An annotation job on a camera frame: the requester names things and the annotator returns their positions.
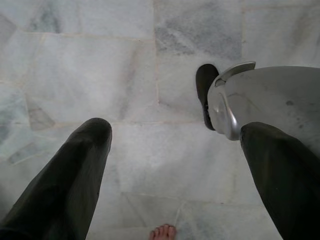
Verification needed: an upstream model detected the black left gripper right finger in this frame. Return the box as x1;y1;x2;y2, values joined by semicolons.
239;121;320;240

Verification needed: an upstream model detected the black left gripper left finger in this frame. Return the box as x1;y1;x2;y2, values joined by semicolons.
0;117;113;240

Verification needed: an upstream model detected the person bare foot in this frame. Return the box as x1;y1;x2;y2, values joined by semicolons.
149;224;177;240

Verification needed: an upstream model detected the black robot left foot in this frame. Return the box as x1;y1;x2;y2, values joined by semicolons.
195;63;221;131

